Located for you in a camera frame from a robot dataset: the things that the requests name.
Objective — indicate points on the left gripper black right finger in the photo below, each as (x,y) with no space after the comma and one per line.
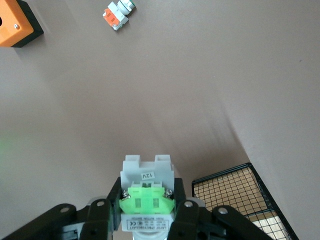
(187,220)

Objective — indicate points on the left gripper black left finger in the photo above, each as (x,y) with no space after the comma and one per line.
(100,212)

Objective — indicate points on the push button switch green block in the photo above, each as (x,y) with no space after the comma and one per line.
(147,172)

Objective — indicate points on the brown table cover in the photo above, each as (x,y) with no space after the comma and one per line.
(160,87)

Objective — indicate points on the push button switch orange block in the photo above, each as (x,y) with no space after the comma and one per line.
(117,17)

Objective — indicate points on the orange button enclosure box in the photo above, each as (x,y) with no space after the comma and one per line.
(12,10)

